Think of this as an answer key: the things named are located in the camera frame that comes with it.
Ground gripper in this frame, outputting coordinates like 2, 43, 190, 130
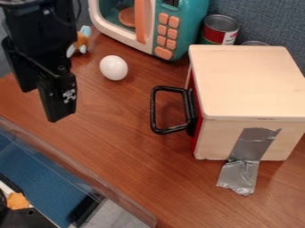
1, 4, 80, 124

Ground blue and orange plush toy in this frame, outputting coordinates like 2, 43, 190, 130
64, 24, 95, 59

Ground white toy egg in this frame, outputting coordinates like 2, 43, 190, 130
97, 54, 130, 82

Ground toy microwave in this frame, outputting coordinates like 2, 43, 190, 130
87, 0, 211, 62

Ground red and white can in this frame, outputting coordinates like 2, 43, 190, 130
199, 13, 241, 46

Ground cabinet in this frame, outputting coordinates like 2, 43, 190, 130
185, 44, 305, 162

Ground grey can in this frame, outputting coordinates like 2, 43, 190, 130
239, 40, 272, 47

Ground grey tape strip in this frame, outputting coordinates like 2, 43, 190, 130
215, 126, 284, 198

